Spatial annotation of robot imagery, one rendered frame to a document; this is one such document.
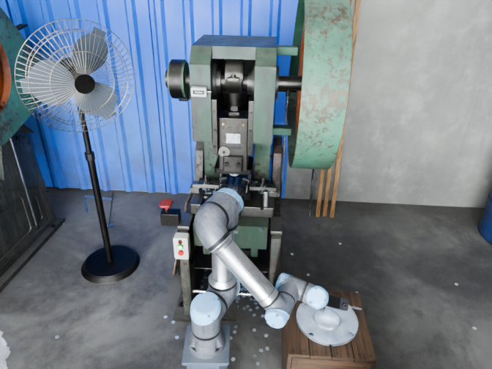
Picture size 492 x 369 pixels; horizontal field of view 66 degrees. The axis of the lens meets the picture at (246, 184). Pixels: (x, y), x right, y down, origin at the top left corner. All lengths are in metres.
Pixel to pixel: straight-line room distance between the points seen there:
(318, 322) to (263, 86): 1.12
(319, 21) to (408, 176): 2.24
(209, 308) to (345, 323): 0.72
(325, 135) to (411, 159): 2.00
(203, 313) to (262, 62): 1.09
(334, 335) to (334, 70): 1.15
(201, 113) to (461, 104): 2.25
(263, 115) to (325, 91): 0.41
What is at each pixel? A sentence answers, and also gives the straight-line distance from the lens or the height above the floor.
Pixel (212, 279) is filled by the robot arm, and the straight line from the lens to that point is 1.59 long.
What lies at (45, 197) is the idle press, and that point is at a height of 0.27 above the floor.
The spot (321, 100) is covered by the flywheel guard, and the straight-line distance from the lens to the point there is 1.53.
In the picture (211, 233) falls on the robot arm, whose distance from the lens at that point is 1.26.
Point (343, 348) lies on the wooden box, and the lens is 1.88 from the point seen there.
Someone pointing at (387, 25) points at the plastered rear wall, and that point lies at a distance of 3.14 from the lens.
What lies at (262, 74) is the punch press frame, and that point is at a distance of 1.78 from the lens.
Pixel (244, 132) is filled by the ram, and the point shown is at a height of 1.10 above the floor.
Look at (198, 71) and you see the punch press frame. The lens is 1.80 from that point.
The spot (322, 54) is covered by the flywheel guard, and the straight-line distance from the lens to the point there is 1.54.
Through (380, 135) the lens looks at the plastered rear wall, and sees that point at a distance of 3.36.
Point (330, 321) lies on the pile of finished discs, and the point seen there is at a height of 0.37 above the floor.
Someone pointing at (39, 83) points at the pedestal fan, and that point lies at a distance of 2.16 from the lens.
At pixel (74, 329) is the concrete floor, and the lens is 2.51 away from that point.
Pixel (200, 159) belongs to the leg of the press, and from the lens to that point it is 2.37.
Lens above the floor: 1.78
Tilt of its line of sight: 29 degrees down
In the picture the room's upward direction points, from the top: 1 degrees clockwise
